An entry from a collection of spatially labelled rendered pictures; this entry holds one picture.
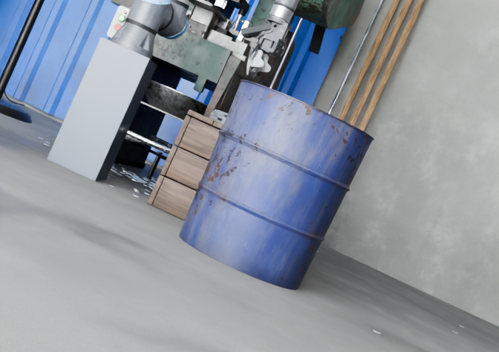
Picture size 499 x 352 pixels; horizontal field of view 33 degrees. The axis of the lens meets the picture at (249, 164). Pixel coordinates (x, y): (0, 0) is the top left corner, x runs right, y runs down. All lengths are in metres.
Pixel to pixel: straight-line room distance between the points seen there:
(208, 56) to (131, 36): 0.60
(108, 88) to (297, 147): 0.87
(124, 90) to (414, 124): 2.21
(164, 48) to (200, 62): 0.17
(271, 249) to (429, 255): 2.46
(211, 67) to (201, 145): 0.65
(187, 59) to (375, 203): 1.65
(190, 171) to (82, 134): 0.38
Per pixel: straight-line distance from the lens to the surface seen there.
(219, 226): 2.25
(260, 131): 2.23
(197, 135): 2.81
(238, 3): 3.61
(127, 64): 2.84
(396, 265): 4.63
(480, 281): 4.65
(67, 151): 2.86
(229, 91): 3.32
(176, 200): 2.82
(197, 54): 3.41
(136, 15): 2.89
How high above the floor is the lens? 0.30
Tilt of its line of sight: 1 degrees down
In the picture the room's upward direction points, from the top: 24 degrees clockwise
